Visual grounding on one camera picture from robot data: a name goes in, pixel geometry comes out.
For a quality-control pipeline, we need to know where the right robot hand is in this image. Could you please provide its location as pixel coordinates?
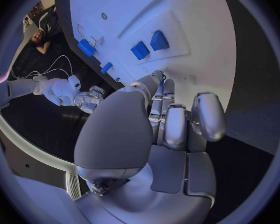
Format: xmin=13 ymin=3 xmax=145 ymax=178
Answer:
xmin=73 ymin=85 xmax=106 ymax=114

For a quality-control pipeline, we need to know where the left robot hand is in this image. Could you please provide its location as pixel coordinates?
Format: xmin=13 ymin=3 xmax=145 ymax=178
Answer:
xmin=73 ymin=70 xmax=228 ymax=224

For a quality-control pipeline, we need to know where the white task board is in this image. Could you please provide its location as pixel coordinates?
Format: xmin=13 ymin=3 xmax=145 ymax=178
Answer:
xmin=69 ymin=0 xmax=238 ymax=113

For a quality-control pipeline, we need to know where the blue short cylinder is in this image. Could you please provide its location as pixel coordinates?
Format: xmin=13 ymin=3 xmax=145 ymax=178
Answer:
xmin=99 ymin=61 xmax=114 ymax=75

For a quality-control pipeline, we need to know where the blue rectangular block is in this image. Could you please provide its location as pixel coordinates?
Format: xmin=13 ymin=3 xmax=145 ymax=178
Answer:
xmin=149 ymin=30 xmax=171 ymax=52
xmin=77 ymin=39 xmax=97 ymax=58
xmin=130 ymin=41 xmax=151 ymax=61

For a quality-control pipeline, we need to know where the person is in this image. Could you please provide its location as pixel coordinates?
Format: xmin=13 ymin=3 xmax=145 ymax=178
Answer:
xmin=28 ymin=5 xmax=64 ymax=55

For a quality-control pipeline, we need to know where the white cable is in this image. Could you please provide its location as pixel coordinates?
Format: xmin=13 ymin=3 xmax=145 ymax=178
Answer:
xmin=10 ymin=68 xmax=70 ymax=80
xmin=43 ymin=55 xmax=74 ymax=78

